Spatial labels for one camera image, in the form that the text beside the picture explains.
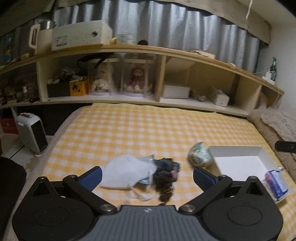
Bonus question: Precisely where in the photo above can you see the white space heater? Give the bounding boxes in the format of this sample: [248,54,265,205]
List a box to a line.
[16,113,48,154]

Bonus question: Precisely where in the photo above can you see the green glass bottle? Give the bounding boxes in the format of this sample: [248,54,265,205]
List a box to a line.
[269,57,277,81]

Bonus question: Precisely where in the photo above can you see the blue white packet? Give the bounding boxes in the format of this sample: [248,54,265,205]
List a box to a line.
[265,170,288,201]

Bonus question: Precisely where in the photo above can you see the white shallow cardboard box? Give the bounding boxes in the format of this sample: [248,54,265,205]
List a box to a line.
[207,146,290,204]

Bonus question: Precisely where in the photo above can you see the long white box on shelf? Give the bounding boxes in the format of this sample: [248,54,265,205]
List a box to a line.
[52,20,113,51]

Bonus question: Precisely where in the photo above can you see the beige fluffy blanket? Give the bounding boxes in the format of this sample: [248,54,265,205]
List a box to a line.
[247,108,295,180]

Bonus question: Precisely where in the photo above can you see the pink dressed doll in case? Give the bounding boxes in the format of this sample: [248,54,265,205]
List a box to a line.
[122,65,153,98]

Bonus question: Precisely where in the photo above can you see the white electric kettle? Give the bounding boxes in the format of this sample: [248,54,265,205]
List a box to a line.
[28,20,56,55]

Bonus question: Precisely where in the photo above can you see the blue patterned fabric pouch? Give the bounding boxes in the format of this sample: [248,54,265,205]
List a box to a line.
[187,142,213,168]

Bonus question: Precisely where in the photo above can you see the silver curtain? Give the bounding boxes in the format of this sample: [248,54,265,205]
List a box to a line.
[0,0,261,73]

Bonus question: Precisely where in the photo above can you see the white tissue box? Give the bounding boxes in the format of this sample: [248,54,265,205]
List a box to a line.
[208,87,229,108]

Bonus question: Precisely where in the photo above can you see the dark beaded accessory bundle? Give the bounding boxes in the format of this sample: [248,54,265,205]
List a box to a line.
[153,158,180,203]

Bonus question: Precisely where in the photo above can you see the white open box in shelf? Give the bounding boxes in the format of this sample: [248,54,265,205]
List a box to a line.
[163,84,190,99]

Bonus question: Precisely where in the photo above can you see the yellow checkered bed blanket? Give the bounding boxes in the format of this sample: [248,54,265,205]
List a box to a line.
[9,102,296,241]

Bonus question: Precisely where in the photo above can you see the orange box with black print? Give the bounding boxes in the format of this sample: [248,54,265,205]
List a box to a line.
[69,79,89,96]

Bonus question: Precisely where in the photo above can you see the white face mask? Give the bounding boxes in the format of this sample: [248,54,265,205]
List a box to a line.
[99,154,157,189]

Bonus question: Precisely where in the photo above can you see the wooden headboard shelf unit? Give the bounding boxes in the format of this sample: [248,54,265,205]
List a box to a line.
[1,45,284,118]

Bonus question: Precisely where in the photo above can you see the small wooden box on shelf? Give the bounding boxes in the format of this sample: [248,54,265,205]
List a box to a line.
[189,49,216,59]

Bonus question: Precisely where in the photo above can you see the cream dressed doll in case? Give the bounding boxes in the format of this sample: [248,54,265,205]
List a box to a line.
[88,62,117,97]

